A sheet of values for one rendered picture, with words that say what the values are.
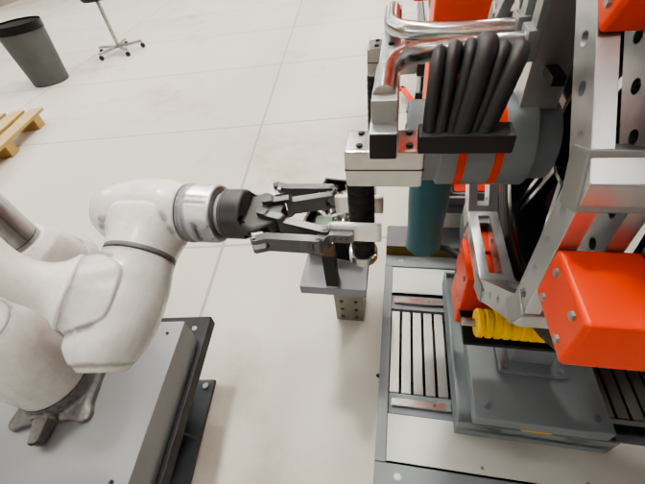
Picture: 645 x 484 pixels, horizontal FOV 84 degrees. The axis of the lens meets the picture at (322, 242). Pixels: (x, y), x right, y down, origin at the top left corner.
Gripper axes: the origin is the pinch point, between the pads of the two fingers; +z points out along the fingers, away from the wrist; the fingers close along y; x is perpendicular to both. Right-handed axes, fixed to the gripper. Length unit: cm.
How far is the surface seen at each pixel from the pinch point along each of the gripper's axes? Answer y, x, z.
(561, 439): 3, -68, 47
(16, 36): -279, -36, -345
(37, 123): -192, -79, -281
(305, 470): 15, -83, -17
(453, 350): -18, -66, 23
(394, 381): -11, -77, 7
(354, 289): -15.9, -38.1, -4.1
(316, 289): -15.7, -39.0, -13.9
